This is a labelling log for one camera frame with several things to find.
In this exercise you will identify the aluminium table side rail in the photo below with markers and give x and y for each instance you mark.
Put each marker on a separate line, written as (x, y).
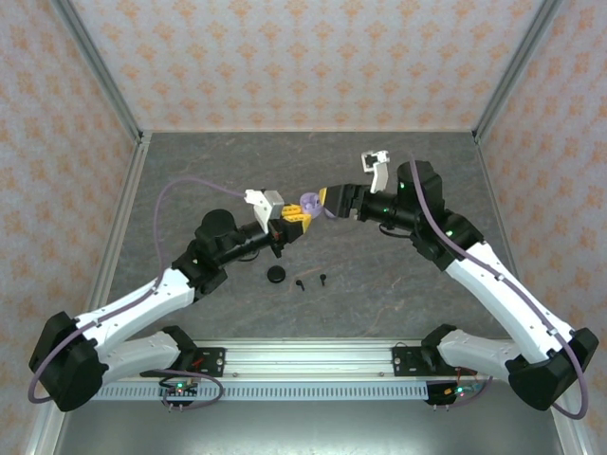
(116, 227)
(501, 213)

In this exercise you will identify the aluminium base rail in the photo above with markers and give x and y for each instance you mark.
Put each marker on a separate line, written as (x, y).
(308, 362)

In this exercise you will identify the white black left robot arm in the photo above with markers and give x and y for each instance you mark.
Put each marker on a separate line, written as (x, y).
(137, 298)

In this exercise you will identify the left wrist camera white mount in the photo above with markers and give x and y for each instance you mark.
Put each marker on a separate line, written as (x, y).
(272, 201)

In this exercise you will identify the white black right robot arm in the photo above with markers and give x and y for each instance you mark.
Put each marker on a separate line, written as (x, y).
(493, 289)

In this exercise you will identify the purple earbud charging case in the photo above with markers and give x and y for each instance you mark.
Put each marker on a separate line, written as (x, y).
(310, 201)

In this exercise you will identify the black earbud charging case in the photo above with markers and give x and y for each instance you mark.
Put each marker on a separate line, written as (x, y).
(276, 274)

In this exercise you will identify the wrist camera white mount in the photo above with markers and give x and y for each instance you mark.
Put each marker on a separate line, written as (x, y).
(272, 201)
(381, 177)

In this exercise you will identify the grey metal panel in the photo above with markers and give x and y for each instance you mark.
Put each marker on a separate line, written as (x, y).
(308, 431)

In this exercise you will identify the aluminium frame corner post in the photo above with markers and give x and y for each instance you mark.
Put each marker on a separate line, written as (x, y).
(98, 66)
(517, 66)

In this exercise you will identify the small circuit board with LEDs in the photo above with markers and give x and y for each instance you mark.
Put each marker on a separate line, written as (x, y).
(457, 391)
(179, 388)

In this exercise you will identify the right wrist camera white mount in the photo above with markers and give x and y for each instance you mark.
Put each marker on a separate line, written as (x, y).
(381, 177)

